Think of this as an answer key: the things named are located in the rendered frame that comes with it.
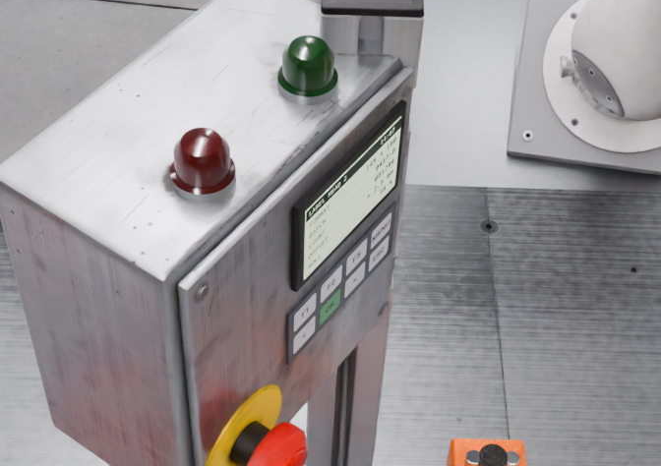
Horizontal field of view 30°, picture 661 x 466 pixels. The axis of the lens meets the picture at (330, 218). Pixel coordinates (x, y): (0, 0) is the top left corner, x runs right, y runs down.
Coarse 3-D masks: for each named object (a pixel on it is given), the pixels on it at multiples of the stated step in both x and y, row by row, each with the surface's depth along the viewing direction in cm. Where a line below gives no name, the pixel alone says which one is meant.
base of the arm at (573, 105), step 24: (552, 48) 139; (552, 72) 139; (552, 96) 139; (576, 96) 139; (576, 120) 139; (600, 120) 139; (624, 120) 138; (600, 144) 139; (624, 144) 138; (648, 144) 138
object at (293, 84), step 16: (288, 48) 52; (304, 48) 51; (320, 48) 51; (288, 64) 51; (304, 64) 51; (320, 64) 51; (288, 80) 52; (304, 80) 51; (320, 80) 52; (336, 80) 53; (288, 96) 52; (304, 96) 52; (320, 96) 52
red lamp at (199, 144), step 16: (208, 128) 48; (176, 144) 48; (192, 144) 47; (208, 144) 47; (224, 144) 48; (176, 160) 48; (192, 160) 47; (208, 160) 47; (224, 160) 48; (176, 176) 48; (192, 176) 48; (208, 176) 48; (224, 176) 48; (176, 192) 49; (192, 192) 48; (208, 192) 48; (224, 192) 48
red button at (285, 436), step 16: (256, 432) 58; (272, 432) 57; (288, 432) 57; (304, 432) 58; (240, 448) 57; (256, 448) 56; (272, 448) 56; (288, 448) 57; (304, 448) 58; (240, 464) 58; (256, 464) 56; (272, 464) 56; (288, 464) 57
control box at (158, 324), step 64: (256, 0) 57; (192, 64) 54; (256, 64) 54; (384, 64) 54; (64, 128) 51; (128, 128) 51; (192, 128) 51; (256, 128) 51; (320, 128) 51; (0, 192) 49; (64, 192) 48; (128, 192) 49; (256, 192) 49; (64, 256) 49; (128, 256) 47; (192, 256) 47; (256, 256) 50; (64, 320) 54; (128, 320) 50; (192, 320) 48; (256, 320) 53; (64, 384) 58; (128, 384) 54; (192, 384) 51; (256, 384) 57; (320, 384) 64; (128, 448) 58; (192, 448) 55
